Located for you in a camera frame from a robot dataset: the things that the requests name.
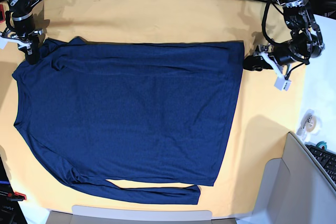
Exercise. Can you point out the clear tape dispenser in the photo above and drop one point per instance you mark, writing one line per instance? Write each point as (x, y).
(310, 125)

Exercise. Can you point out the green tape roll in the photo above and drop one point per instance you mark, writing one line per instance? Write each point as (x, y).
(322, 145)

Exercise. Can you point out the red clamp bottom left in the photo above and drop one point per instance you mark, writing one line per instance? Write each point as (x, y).
(15, 196)

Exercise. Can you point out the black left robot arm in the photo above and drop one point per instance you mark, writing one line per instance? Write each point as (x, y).
(306, 40)

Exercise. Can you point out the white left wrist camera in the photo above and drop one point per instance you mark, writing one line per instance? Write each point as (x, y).
(282, 84)

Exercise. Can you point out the grey cardboard box bottom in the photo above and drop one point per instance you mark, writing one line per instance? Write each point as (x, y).
(85, 214)

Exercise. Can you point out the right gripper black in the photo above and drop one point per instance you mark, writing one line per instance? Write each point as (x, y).
(28, 44)

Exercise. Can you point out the red clamp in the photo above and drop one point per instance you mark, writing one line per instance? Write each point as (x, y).
(15, 196)
(2, 13)

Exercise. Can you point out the red clamp top left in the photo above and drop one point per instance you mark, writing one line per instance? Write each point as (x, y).
(2, 13)

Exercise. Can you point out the yellow table cloth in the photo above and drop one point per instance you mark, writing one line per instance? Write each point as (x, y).
(263, 117)

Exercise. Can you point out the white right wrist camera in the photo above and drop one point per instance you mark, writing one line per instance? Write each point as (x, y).
(3, 42)

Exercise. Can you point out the black keyboard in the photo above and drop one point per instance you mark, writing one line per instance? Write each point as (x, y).
(325, 159)

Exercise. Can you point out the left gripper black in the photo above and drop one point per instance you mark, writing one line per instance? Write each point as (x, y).
(280, 56)

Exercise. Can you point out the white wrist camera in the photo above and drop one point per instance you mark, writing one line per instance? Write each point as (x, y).
(3, 42)
(282, 84)

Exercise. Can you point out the grey cardboard box right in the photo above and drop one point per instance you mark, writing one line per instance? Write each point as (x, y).
(295, 189)

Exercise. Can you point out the navy blue long-sleeve shirt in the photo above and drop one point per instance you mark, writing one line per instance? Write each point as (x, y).
(142, 123)

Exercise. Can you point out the grey cardboard box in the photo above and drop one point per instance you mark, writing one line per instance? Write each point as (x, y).
(295, 189)
(85, 214)

